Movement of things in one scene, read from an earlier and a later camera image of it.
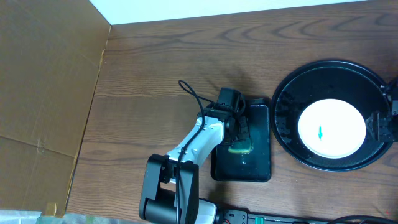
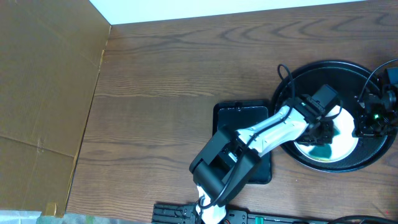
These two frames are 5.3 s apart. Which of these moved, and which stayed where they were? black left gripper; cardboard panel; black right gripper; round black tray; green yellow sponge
Moved: green yellow sponge; black left gripper; black right gripper
Stayed: round black tray; cardboard panel
